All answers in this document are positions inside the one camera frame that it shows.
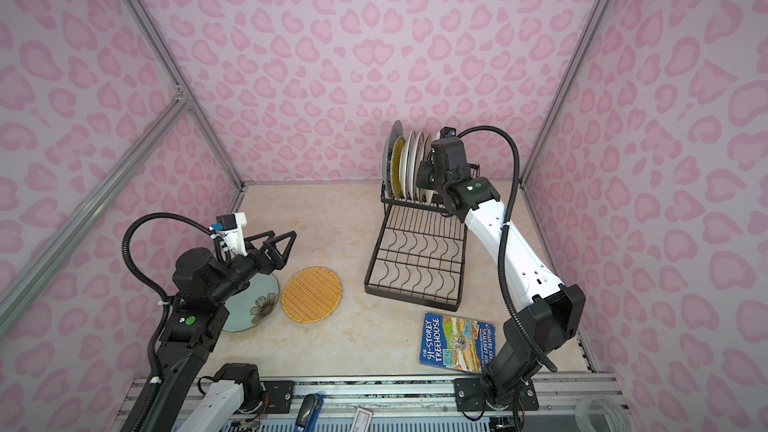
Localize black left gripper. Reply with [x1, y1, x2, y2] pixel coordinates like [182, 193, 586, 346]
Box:
[210, 229, 295, 308]

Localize star pattern cat plate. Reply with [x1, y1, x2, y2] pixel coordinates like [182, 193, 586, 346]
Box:
[422, 133, 434, 204]

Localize white plate black rings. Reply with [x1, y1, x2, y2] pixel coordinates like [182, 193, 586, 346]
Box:
[400, 130, 418, 200]

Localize white plate orange sun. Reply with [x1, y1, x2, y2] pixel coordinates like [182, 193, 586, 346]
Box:
[411, 132, 424, 202]

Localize yellow-green woven plate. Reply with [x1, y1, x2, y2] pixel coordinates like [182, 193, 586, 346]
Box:
[389, 136, 406, 199]

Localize large grey-green plate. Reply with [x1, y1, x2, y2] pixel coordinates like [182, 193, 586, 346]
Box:
[382, 120, 403, 198]

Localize orange woven plate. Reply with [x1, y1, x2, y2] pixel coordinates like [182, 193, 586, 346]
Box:
[281, 266, 343, 324]

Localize black wire dish rack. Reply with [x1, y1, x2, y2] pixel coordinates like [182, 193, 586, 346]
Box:
[364, 187, 468, 312]

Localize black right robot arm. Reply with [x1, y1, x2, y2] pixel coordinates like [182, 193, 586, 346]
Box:
[417, 137, 586, 410]

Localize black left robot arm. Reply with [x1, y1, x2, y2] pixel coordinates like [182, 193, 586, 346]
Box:
[121, 223, 297, 431]

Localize light blue flower plate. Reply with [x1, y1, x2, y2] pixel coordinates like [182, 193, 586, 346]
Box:
[223, 274, 280, 333]

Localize blue treehouse book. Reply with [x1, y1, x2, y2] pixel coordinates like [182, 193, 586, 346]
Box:
[418, 312, 496, 374]

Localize white tape roll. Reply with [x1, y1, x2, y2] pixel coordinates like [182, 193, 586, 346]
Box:
[574, 397, 632, 432]

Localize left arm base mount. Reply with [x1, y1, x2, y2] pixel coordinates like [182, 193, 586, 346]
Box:
[237, 380, 296, 415]

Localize blue black tool handle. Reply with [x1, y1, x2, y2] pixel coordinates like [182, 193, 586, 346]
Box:
[294, 393, 324, 432]

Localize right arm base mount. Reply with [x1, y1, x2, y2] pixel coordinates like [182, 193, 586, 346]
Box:
[452, 375, 540, 414]

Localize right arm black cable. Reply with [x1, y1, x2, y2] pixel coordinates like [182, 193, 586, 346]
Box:
[458, 125, 559, 373]

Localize aluminium frame rail front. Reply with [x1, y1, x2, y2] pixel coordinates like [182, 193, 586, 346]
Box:
[110, 375, 631, 432]

